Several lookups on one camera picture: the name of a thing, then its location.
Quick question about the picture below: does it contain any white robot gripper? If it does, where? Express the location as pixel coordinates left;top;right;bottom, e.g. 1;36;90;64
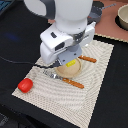
24;0;95;68

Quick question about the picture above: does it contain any round wooden plate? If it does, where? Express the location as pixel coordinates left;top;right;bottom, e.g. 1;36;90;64
55;59;82;78

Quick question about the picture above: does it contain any wooden handled toy fork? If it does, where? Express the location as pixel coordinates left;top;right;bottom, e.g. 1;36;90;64
43;70;84;89

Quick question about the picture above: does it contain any brown toy stove board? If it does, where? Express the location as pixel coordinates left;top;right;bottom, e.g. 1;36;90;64
47;0;128;44

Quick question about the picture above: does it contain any yellow butter box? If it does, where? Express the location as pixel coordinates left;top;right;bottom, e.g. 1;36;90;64
66;60;76;67

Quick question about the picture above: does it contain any grey toy saucepan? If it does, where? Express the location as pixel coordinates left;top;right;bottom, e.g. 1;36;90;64
88;4;115;23

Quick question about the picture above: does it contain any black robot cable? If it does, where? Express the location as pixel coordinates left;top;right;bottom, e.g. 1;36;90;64
0;55;56;70

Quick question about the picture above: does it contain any beige woven placemat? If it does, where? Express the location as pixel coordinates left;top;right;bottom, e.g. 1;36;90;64
12;40;113;128

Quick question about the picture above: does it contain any beige bowl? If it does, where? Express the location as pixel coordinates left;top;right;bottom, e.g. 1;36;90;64
118;4;128;31

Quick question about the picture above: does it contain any red toy tomato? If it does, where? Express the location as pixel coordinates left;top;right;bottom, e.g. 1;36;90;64
18;78;33;93

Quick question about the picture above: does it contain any wooden handled toy knife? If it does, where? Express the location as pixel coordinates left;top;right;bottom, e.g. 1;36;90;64
78;55;97;63

